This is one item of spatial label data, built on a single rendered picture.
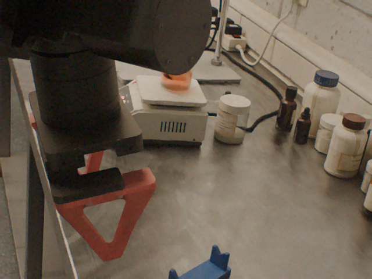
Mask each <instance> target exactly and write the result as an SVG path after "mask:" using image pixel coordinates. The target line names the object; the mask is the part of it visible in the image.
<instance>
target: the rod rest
mask: <svg viewBox="0 0 372 279"><path fill-rule="evenodd" d="M229 256H230V254H229V253H228V252H225V253H221V252H220V249H219V247H218V246H217V245H215V244H214V245H212V251H211V255H210V258H209V259H208V260H206V261H204V262H203V263H201V264H199V265H197V266H196V267H194V268H193V269H190V270H189V271H187V272H186V273H183V274H182V275H181V276H178V274H177V272H176V271H175V269H170V271H169V276H168V279H225V278H227V277H228V276H230V273H231V268H229V266H228V260H229Z"/></svg>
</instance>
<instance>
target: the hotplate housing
mask: <svg viewBox="0 0 372 279"><path fill-rule="evenodd" d="M128 87H129V89H130V93H131V98H132V102H133V107H134V110H133V111H132V112H131V114H132V115H133V118H134V119H135V121H136V122H137V123H138V125H139V127H140V129H141V131H142V141H143V143H145V144H174V145H202V141H204V138H205V131H206V123H207V120H208V115H209V112H207V111H206V109H205V107H198V106H177V105H154V104H145V103H142V102H141V99H140V95H139V91H138V87H137V84H136V83H133V84H129V85H128Z"/></svg>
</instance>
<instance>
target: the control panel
mask: <svg viewBox="0 0 372 279"><path fill-rule="evenodd" d="M119 95H120V96H124V98H123V100H124V101H125V104H126V106H127V107H128V110H129V111H131V112H132V111H133V110H134V107H133V102H132V98H131V93H130V89H129V87H128V86H125V87H123V88H120V89H119Z"/></svg>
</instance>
